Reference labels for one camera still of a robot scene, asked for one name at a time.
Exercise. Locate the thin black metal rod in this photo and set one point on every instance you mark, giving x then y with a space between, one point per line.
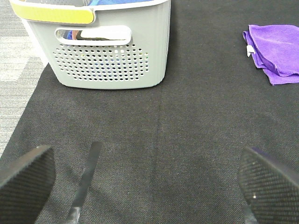
84 184

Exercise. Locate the purple folded towel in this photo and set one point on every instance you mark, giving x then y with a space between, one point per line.
275 50

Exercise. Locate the black textured left gripper right finger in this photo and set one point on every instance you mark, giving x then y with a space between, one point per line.
270 189

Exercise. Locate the black textured left gripper left finger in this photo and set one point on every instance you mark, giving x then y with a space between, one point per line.
25 186

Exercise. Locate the black fabric table mat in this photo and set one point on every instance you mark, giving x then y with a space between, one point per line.
171 152

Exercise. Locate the grey perforated laundry basket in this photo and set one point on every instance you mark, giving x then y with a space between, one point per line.
101 44

